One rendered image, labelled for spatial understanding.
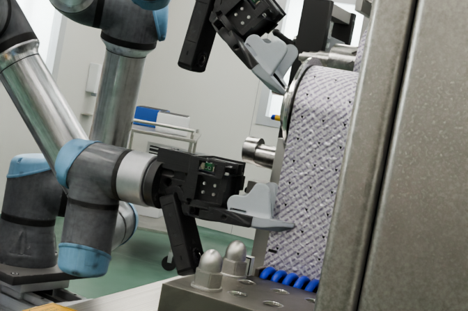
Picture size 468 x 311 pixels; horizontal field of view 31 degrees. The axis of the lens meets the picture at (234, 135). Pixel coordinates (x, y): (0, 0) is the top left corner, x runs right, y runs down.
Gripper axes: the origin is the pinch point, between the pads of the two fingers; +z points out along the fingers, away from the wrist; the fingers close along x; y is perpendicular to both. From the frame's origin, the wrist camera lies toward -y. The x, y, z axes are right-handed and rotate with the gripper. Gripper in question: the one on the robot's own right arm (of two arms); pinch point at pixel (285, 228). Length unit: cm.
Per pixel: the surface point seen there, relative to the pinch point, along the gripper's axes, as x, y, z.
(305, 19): 33.1, 30.8, -14.7
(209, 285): -17.8, -5.6, -1.5
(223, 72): 556, 30, -273
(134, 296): 15.8, -19.2, -29.0
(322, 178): -0.2, 7.5, 3.8
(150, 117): 429, -13, -263
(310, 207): -0.3, 3.5, 3.0
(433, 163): -84, 16, 33
